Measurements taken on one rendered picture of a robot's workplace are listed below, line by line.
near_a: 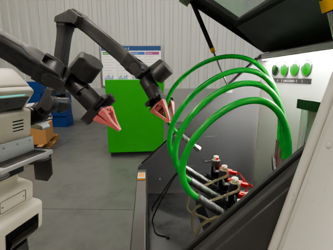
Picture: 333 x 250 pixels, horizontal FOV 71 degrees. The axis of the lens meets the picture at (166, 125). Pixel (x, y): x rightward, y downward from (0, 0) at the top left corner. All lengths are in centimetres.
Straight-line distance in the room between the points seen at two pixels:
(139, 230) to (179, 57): 665
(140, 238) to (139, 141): 344
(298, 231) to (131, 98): 365
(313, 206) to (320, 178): 4
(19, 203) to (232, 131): 98
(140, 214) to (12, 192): 62
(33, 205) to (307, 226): 109
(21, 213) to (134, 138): 302
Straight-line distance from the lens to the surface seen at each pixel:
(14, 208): 124
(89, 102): 70
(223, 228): 44
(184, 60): 713
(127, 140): 405
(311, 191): 39
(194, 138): 46
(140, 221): 73
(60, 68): 73
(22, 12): 846
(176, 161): 55
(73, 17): 112
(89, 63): 67
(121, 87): 392
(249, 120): 111
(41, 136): 481
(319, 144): 41
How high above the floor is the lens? 136
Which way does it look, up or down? 12 degrees down
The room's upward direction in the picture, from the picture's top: straight up
